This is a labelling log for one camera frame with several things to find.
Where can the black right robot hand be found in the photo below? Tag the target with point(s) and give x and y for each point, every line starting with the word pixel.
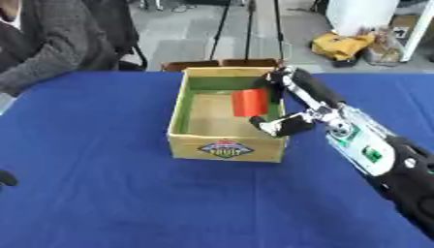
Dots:
pixel 308 85

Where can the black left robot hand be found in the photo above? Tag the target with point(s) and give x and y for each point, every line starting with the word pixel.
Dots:
pixel 7 178

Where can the red rectangular block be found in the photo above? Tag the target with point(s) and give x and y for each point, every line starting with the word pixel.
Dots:
pixel 249 102

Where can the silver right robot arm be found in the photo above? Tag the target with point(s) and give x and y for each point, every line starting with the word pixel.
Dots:
pixel 376 151

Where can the tan cardboard box green inside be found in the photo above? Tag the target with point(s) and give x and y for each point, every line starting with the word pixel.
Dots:
pixel 226 116

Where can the yellow bag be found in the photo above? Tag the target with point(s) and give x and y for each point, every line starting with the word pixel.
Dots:
pixel 341 46

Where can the black tripod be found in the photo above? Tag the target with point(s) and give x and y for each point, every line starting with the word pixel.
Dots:
pixel 248 29

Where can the clear plastic bag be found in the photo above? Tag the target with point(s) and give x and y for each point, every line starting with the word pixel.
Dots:
pixel 384 48

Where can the brown cardboard flaps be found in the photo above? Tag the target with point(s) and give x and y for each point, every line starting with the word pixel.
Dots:
pixel 220 64

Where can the white cabinet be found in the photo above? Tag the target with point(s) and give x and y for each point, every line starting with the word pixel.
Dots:
pixel 390 22

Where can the person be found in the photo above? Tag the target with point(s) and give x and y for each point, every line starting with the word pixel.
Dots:
pixel 51 42

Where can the black office chair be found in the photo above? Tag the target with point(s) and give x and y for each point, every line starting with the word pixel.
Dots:
pixel 121 35

